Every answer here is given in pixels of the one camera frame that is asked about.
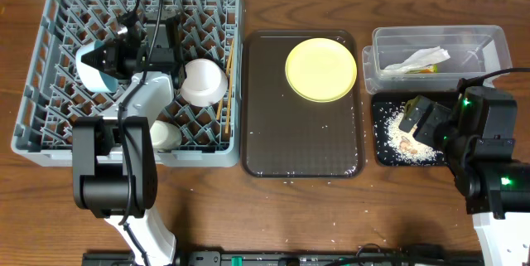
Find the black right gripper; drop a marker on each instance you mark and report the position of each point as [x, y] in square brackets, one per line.
[436, 115]

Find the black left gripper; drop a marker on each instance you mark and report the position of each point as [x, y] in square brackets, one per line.
[107, 60]

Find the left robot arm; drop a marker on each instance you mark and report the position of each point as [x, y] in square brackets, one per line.
[114, 166]

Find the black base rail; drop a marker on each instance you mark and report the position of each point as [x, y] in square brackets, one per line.
[368, 254]

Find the clear plastic waste bin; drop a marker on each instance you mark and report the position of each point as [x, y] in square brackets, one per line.
[474, 51]

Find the white cup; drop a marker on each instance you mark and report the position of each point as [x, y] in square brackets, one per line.
[165, 136]

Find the yellow round plate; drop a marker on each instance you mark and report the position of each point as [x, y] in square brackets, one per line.
[321, 70]

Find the white napkin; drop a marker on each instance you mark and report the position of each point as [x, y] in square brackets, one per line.
[419, 59]

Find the wooden chopstick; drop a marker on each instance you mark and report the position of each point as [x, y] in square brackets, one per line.
[225, 75]
[230, 77]

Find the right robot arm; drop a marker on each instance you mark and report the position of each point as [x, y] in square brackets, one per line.
[476, 140]

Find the rice and nut scraps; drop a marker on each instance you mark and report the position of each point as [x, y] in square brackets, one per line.
[406, 143]

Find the grey plastic dish rack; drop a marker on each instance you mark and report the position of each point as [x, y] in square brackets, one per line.
[54, 96]

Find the light blue bowl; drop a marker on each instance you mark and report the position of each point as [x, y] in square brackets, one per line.
[94, 80]

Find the dark brown serving tray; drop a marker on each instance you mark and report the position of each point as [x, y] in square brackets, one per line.
[285, 135]

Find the black waste tray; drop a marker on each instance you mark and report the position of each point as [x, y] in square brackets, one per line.
[381, 133]

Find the white bowl with residue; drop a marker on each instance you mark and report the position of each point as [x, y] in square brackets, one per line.
[204, 83]

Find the green snack wrapper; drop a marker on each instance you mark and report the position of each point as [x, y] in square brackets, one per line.
[430, 69]

